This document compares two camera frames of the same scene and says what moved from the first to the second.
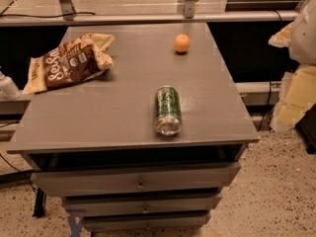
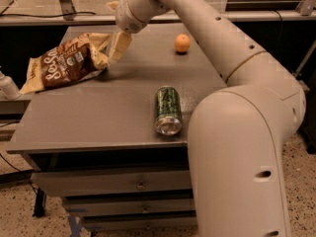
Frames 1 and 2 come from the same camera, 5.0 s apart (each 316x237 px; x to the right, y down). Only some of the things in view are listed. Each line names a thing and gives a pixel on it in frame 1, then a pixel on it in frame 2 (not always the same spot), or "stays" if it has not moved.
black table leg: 39,203 stays
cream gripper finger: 281,38 -> 135,9
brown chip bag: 74,60 stays
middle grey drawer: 142,203 stays
